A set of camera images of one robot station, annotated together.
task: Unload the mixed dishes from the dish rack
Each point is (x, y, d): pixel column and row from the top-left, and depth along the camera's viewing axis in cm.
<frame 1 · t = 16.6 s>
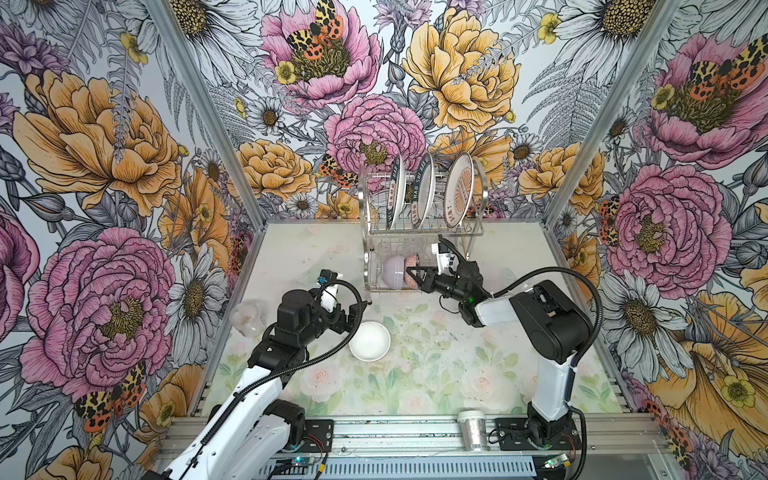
left hand: (349, 305, 79), fingers open
right hand: (409, 275, 91), fingers closed
dark rimmed white plate: (418, 190, 89), point 32 cm above the table
pink patterned white plate: (456, 189, 87), point 33 cm above the table
lavender bowl: (393, 271, 91), point 15 cm above the table
pink patterned bowl: (410, 261, 93), point 15 cm above the table
orange bowl: (371, 342, 91), on the table
clear plastic cup: (248, 319, 95), point 2 cm above the table

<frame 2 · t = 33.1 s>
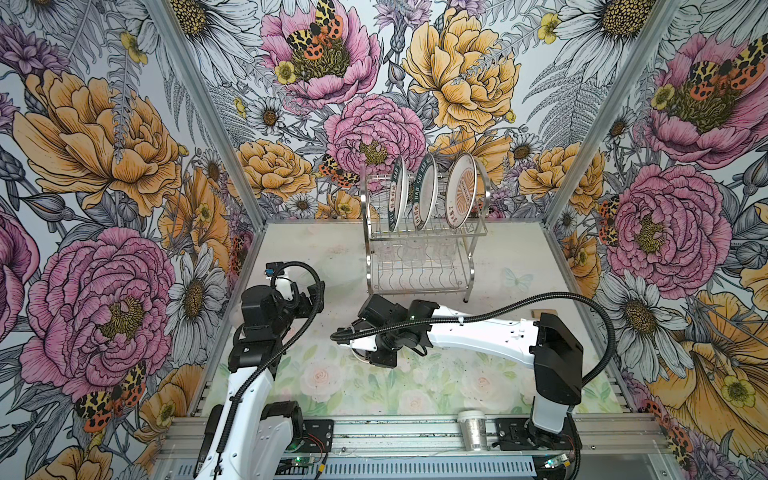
left hand: (309, 294, 79), fingers open
right hand: (375, 359, 77), fingers closed
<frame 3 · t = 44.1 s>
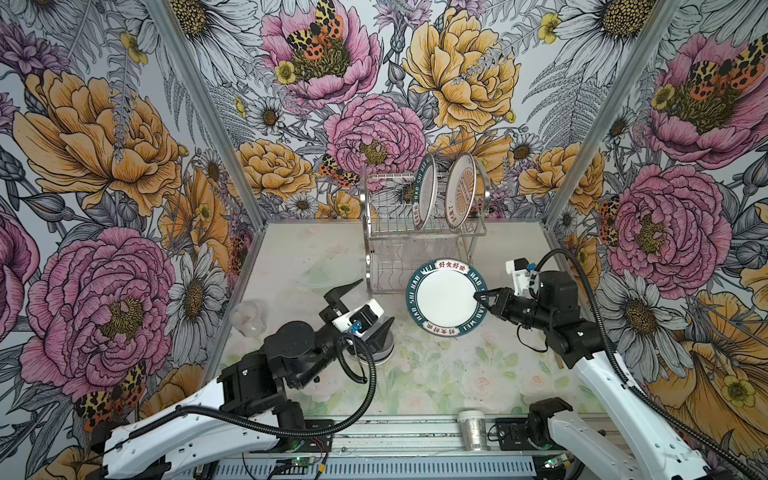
left hand: (371, 304, 61), fingers open
right hand: (475, 305, 73), fingers closed
green rimmed white plate: (440, 297, 76), point 23 cm above the table
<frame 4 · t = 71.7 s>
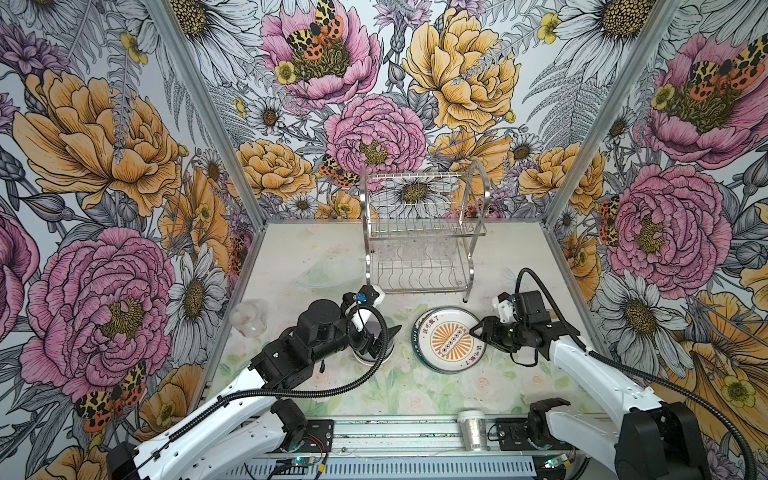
left hand: (381, 320, 71), fingers open
right hand: (477, 343, 83), fingers open
pink patterned white plate: (445, 342, 89), point 3 cm above the table
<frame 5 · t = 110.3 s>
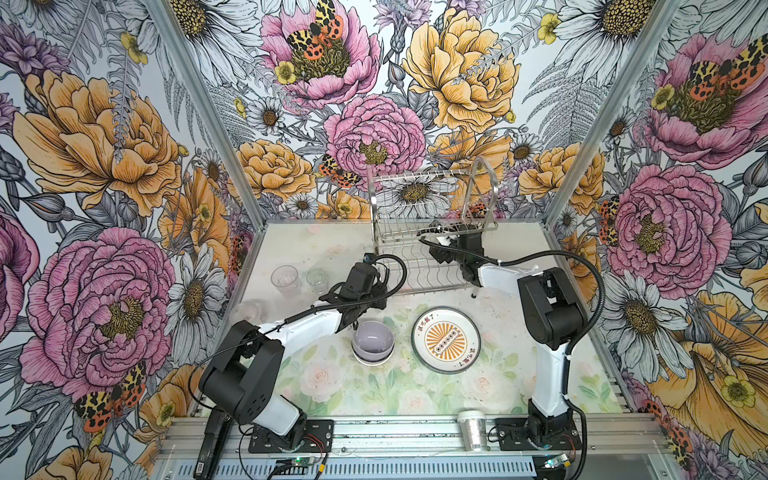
left hand: (380, 295, 91), fingers open
right hand: (445, 239, 102), fingers open
lavender bowl: (373, 343, 89), point 3 cm above the table
